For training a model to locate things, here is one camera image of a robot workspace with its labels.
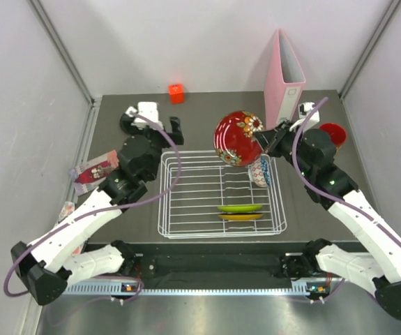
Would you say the red floral plate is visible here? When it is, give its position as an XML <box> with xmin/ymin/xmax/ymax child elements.
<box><xmin>213</xmin><ymin>110</ymin><xmax>265</xmax><ymax>167</ymax></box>

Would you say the yellow plate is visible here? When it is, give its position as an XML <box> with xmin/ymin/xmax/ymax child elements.
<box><xmin>218</xmin><ymin>213</ymin><xmax>263</xmax><ymax>222</ymax></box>

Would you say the purple cable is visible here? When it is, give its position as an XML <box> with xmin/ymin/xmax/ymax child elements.
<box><xmin>3</xmin><ymin>111</ymin><xmax>182</xmax><ymax>299</ymax></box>
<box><xmin>292</xmin><ymin>97</ymin><xmax>401</xmax><ymax>325</ymax></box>

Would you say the red illustrated card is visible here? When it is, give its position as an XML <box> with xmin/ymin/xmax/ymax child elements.
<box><xmin>70</xmin><ymin>150</ymin><xmax>119</xmax><ymax>195</ymax></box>

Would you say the red cup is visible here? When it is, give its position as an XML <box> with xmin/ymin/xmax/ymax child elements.
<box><xmin>319</xmin><ymin>123</ymin><xmax>347</xmax><ymax>149</ymax></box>

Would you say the green plate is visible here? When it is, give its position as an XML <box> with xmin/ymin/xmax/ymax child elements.
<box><xmin>218</xmin><ymin>204</ymin><xmax>263</xmax><ymax>214</ymax></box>

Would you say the white wire dish rack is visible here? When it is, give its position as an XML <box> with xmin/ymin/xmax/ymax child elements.
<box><xmin>158</xmin><ymin>151</ymin><xmax>287</xmax><ymax>239</ymax></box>

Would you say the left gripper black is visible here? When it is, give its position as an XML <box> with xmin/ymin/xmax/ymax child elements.
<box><xmin>124</xmin><ymin>117</ymin><xmax>183</xmax><ymax>181</ymax></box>

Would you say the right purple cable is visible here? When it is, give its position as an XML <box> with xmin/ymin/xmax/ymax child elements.
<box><xmin>292</xmin><ymin>97</ymin><xmax>401</xmax><ymax>325</ymax></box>

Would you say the orange cube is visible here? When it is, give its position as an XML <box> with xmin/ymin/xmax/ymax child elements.
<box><xmin>168</xmin><ymin>84</ymin><xmax>185</xmax><ymax>104</ymax></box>

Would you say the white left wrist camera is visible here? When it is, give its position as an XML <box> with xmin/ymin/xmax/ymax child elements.
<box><xmin>125</xmin><ymin>101</ymin><xmax>163</xmax><ymax>129</ymax></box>

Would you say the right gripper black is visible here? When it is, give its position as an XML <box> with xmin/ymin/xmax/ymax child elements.
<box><xmin>254</xmin><ymin>119</ymin><xmax>313</xmax><ymax>179</ymax></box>

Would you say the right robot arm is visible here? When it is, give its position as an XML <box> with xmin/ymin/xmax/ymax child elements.
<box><xmin>253</xmin><ymin>122</ymin><xmax>401</xmax><ymax>320</ymax></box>

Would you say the red blue patterned bowl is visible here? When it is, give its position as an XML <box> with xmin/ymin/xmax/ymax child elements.
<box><xmin>248</xmin><ymin>156</ymin><xmax>271</xmax><ymax>188</ymax></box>

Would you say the grey slotted cable duct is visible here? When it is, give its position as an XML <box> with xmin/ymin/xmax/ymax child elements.
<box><xmin>63</xmin><ymin>277</ymin><xmax>333</xmax><ymax>297</ymax></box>

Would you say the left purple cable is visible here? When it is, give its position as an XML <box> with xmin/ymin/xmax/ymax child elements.
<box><xmin>3</xmin><ymin>111</ymin><xmax>182</xmax><ymax>299</ymax></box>

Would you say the pink ring binder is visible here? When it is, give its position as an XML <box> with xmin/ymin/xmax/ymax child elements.
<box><xmin>264</xmin><ymin>29</ymin><xmax>306</xmax><ymax>129</ymax></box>

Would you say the floral patterned cloth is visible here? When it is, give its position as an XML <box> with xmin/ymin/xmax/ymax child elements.
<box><xmin>54</xmin><ymin>201</ymin><xmax>85</xmax><ymax>256</ymax></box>

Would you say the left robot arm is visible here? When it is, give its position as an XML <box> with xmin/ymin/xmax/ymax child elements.
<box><xmin>3</xmin><ymin>112</ymin><xmax>184</xmax><ymax>306</ymax></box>

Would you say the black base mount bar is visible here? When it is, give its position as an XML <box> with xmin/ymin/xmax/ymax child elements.
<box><xmin>112</xmin><ymin>239</ymin><xmax>324</xmax><ymax>285</ymax></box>

